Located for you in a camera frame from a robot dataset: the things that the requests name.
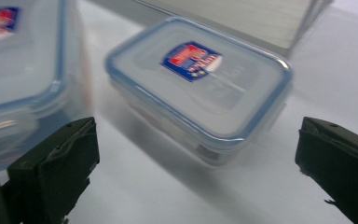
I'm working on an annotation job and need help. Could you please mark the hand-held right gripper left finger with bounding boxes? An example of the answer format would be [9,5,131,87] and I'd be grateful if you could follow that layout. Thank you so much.
[7,117,101,224]

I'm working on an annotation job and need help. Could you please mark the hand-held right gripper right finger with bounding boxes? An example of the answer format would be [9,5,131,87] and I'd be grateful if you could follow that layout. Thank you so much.
[294,116,358,224]

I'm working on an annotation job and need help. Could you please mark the large clear food container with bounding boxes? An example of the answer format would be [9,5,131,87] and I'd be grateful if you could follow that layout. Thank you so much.
[0,0,94,175]

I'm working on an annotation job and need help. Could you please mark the small clear food container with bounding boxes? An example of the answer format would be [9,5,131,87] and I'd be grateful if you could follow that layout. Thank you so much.
[104,16,294,169]

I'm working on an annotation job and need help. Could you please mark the white wire rack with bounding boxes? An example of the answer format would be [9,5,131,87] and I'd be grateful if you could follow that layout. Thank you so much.
[89,0,335,59]

